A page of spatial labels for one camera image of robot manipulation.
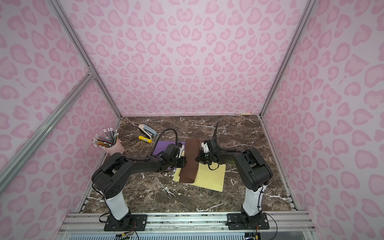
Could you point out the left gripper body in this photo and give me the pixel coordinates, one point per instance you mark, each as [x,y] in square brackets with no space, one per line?
[181,162]

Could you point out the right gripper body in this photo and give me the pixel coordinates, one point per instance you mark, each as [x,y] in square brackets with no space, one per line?
[202,157]

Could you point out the brown paper sheet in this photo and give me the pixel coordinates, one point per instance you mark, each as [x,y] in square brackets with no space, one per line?
[190,162]

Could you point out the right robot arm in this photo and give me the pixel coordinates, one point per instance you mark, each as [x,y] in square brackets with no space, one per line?
[255,174]

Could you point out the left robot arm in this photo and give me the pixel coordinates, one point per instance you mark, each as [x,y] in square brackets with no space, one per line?
[112,176]

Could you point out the purple paper sheet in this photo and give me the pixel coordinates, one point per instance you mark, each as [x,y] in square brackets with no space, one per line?
[160,147]

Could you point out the yellow paper sheet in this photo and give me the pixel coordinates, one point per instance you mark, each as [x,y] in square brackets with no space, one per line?
[202,176]

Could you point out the yellow marker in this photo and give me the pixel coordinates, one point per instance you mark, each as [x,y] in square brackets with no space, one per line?
[145,139]

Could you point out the grey stapler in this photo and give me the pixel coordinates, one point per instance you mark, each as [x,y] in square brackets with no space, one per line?
[148,131]

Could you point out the pink pencil cup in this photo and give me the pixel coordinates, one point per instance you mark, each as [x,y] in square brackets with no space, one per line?
[116,148]

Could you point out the bundle of pencils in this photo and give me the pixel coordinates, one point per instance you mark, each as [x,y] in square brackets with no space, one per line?
[109,140]

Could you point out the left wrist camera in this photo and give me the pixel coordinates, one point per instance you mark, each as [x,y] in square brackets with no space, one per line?
[181,149]

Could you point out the aluminium front rail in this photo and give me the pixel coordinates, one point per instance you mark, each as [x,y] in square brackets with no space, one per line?
[199,222]

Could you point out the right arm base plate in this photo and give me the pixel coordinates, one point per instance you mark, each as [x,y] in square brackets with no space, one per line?
[242,221]

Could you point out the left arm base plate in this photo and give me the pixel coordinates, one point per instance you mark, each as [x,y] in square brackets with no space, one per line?
[131,222]

